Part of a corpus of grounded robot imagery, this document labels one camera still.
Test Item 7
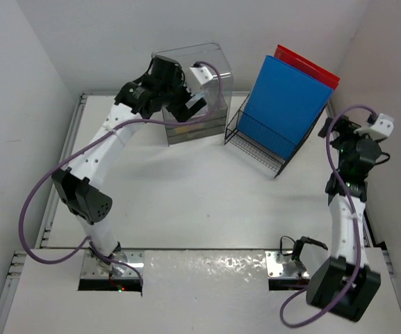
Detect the clear plastic drawer unit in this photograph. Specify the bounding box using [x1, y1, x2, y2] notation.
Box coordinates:
[152, 42, 234, 145]

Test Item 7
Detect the blue folder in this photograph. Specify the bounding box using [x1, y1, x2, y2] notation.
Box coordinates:
[244, 56, 333, 143]

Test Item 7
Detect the red folder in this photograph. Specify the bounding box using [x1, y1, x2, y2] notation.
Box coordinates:
[274, 45, 340, 90]

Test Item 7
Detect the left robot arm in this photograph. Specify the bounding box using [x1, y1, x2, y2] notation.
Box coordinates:
[51, 56, 213, 257]

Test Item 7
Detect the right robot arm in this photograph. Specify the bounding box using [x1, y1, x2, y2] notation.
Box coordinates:
[291, 114, 393, 322]

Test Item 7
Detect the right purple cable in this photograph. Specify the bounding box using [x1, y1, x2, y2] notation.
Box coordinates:
[279, 104, 378, 328]

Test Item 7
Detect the purple cable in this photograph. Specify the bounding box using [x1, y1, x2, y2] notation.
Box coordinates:
[279, 104, 378, 328]
[18, 61, 222, 264]

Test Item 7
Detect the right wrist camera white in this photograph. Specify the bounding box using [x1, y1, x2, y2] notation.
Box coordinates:
[354, 113, 394, 141]

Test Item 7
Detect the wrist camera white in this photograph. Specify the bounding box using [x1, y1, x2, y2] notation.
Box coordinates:
[354, 113, 394, 141]
[186, 66, 213, 93]

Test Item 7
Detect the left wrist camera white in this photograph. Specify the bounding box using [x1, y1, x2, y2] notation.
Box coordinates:
[186, 66, 213, 93]

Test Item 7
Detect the black wire mesh rack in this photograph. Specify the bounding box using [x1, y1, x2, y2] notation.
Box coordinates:
[224, 92, 326, 177]

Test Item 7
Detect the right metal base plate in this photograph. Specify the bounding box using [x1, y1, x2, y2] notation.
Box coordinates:
[265, 245, 329, 280]

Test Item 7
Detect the metal base plate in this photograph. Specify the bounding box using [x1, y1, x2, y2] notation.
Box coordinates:
[265, 245, 329, 280]
[80, 249, 144, 279]

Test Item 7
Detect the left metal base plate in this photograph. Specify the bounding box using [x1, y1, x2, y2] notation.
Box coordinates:
[80, 249, 144, 279]

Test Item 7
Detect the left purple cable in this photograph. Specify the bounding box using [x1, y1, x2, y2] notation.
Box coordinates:
[18, 61, 222, 264]

